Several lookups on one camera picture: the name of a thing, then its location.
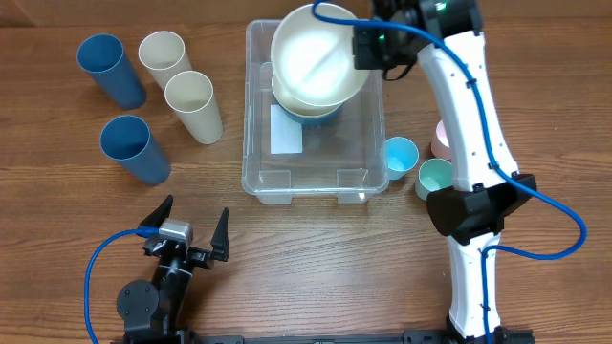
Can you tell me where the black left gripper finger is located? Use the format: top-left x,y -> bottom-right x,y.
139,195 -> 173,227
210,207 -> 230,262

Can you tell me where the cream bowl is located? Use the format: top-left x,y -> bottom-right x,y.
272,73 -> 341,117
271,3 -> 369,106

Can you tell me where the light blue small cup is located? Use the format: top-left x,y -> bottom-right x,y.
386,137 -> 420,181

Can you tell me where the pink small cup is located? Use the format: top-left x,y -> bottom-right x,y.
430,120 -> 451,161

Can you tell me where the dark blue bowl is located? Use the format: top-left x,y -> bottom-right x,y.
278,105 -> 341,125

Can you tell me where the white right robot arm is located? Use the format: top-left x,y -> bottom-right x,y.
353,1 -> 536,343

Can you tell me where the dark blue tall cup front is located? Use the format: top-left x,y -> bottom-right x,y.
99,115 -> 171,185

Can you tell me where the dark blue tall cup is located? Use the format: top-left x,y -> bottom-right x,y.
99,115 -> 171,185
76,33 -> 146,110

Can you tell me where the clear plastic storage bin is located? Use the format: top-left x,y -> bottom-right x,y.
241,19 -> 389,205

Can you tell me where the white label in bin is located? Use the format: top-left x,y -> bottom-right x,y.
270,105 -> 303,155

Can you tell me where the cream tall cup front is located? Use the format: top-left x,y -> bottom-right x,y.
164,71 -> 223,144

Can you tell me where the cream tall cup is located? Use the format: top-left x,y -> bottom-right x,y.
138,31 -> 192,90
164,71 -> 223,144

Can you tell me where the mint green small cup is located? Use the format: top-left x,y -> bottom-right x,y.
415,159 -> 453,201

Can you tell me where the cream tall cup rear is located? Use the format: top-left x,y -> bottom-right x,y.
138,31 -> 192,90

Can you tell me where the dark blue tall cup rear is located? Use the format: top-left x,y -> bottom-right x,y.
76,33 -> 146,110

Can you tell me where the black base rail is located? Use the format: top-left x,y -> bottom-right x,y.
110,328 -> 535,344

